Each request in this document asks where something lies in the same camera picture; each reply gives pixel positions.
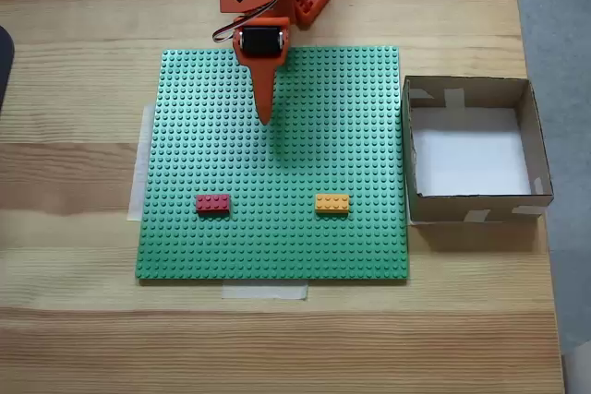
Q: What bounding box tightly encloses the yellow lego block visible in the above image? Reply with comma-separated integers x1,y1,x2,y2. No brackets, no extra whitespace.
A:
314,194,351,216

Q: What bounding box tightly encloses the red lego block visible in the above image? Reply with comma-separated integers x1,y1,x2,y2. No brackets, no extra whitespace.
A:
195,194,232,216

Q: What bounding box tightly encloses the green lego baseplate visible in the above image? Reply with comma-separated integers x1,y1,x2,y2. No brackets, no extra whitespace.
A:
134,45,411,285

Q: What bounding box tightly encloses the open cardboard box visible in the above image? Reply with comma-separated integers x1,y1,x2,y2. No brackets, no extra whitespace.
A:
400,74,555,227

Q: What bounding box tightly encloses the long masking tape strip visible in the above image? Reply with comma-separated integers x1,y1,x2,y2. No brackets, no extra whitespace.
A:
127,102,156,223

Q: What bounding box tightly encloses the short masking tape strip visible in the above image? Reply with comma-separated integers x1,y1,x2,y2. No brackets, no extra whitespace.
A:
221,281,309,302

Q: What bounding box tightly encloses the black flat object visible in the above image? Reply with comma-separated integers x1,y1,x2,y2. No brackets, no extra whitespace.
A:
0,24,16,116

